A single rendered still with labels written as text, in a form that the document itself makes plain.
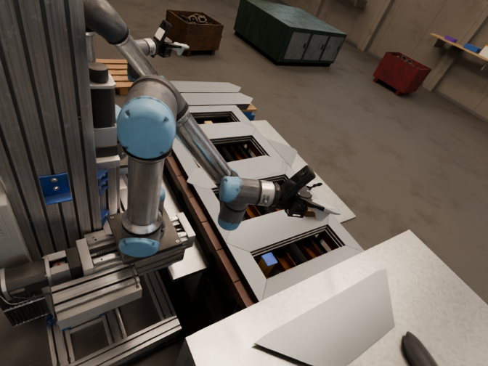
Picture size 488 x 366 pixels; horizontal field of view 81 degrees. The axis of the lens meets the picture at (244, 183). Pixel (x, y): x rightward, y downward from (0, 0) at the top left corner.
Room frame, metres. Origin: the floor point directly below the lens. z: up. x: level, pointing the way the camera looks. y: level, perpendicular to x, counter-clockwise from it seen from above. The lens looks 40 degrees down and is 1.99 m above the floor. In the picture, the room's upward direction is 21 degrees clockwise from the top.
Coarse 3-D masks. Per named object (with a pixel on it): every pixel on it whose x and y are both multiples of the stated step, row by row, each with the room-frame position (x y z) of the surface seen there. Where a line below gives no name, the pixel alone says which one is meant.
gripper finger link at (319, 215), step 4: (312, 200) 0.66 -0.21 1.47; (316, 200) 0.66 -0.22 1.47; (320, 200) 0.67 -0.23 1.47; (320, 204) 0.65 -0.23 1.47; (324, 204) 0.66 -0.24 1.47; (328, 204) 0.66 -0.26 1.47; (312, 208) 0.65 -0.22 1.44; (316, 208) 0.65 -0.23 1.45; (328, 208) 0.64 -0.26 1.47; (332, 208) 0.65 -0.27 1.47; (336, 208) 0.66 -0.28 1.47; (316, 212) 0.65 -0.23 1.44; (320, 212) 0.65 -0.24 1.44; (324, 212) 0.65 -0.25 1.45; (328, 212) 0.64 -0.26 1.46; (332, 212) 0.64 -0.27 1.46; (336, 212) 0.65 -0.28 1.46; (340, 212) 0.65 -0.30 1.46; (316, 216) 0.65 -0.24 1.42; (320, 216) 0.65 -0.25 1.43; (324, 216) 0.64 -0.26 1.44; (320, 220) 0.64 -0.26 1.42
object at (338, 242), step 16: (208, 112) 1.98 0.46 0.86; (224, 112) 2.09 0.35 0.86; (224, 144) 1.72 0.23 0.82; (256, 144) 1.82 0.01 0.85; (176, 160) 1.33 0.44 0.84; (272, 176) 1.50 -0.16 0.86; (288, 240) 1.04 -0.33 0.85; (336, 240) 1.17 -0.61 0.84; (256, 256) 0.89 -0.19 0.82; (240, 272) 0.75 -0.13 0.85
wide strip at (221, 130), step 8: (208, 128) 1.76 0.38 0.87; (216, 128) 1.80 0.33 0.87; (224, 128) 1.84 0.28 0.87; (232, 128) 1.88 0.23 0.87; (240, 128) 1.93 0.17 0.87; (248, 128) 1.97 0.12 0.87; (208, 136) 1.67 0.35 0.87; (216, 136) 1.70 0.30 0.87; (224, 136) 1.74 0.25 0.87; (232, 136) 1.78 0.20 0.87; (240, 136) 1.82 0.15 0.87
